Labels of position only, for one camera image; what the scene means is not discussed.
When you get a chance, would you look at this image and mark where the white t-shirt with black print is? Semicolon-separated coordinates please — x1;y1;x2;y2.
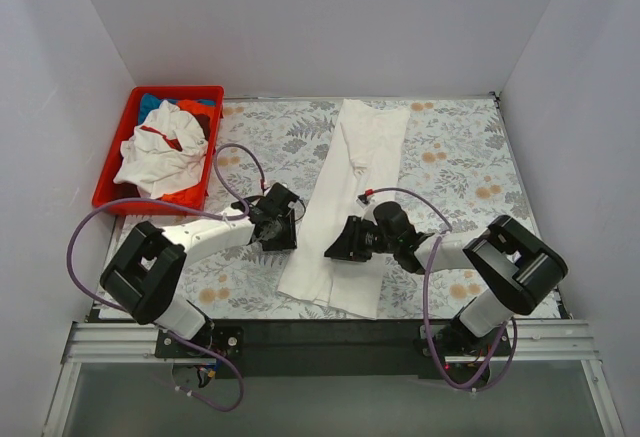
278;99;410;319

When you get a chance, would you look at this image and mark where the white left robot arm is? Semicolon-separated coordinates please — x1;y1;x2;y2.
100;183;300;358

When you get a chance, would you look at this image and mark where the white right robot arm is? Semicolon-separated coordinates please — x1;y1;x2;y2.
324;202;568;355

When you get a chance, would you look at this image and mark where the floral patterned table mat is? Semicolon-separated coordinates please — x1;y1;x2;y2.
177;99;534;319

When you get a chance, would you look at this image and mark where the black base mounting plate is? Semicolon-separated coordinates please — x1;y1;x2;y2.
153;320;516;381

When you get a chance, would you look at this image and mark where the white t-shirt red trim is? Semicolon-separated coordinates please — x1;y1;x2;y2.
113;100;208;199

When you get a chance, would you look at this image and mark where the red plastic bin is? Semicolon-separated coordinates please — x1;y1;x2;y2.
92;85;224;216

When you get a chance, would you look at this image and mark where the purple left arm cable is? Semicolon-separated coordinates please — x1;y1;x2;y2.
65;143;269;412

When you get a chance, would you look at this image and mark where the aluminium frame rail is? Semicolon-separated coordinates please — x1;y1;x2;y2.
64;319;600;363

